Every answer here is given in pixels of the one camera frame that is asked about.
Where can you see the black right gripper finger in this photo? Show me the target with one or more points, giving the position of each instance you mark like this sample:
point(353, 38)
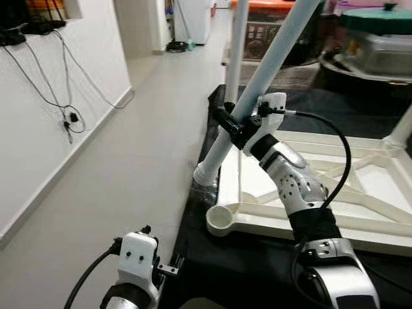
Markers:
point(225, 118)

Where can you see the white plastic table leg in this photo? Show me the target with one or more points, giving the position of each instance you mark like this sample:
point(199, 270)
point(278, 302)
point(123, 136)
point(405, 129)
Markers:
point(277, 45)
point(237, 38)
point(402, 132)

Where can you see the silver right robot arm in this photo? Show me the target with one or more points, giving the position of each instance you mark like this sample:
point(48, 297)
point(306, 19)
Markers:
point(296, 183)

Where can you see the beige patterned bench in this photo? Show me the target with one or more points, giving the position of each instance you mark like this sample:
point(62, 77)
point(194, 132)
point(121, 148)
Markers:
point(296, 76)

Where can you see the orange lid storage box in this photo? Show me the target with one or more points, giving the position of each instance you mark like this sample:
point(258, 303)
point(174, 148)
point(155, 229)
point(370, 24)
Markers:
point(257, 38)

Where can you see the floor mop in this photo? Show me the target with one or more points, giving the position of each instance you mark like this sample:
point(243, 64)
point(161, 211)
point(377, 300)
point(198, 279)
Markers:
point(177, 46)

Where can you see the black bag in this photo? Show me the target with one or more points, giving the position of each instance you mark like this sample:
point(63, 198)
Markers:
point(302, 45)

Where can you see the black plastic table cover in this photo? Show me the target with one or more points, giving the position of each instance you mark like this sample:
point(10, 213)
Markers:
point(347, 103)

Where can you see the black power adapter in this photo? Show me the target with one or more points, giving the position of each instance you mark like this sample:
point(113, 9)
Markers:
point(74, 117)

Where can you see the white plastic table top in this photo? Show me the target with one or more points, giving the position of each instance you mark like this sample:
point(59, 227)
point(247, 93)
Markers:
point(380, 183)

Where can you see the clear plastic storage container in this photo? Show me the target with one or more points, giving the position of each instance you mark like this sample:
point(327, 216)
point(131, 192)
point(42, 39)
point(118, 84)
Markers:
point(380, 55)

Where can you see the green round lid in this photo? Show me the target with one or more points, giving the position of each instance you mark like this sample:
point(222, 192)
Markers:
point(380, 19)

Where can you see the black wifi router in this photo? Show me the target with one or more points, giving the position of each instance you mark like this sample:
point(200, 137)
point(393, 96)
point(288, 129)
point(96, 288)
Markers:
point(29, 31)

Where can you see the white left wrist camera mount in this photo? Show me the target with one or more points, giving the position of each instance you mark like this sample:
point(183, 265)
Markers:
point(138, 254)

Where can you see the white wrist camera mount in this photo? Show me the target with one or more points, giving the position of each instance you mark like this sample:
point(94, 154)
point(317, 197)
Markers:
point(138, 254)
point(270, 106)

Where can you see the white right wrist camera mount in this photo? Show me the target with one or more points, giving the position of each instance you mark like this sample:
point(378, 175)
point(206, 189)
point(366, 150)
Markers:
point(270, 106)

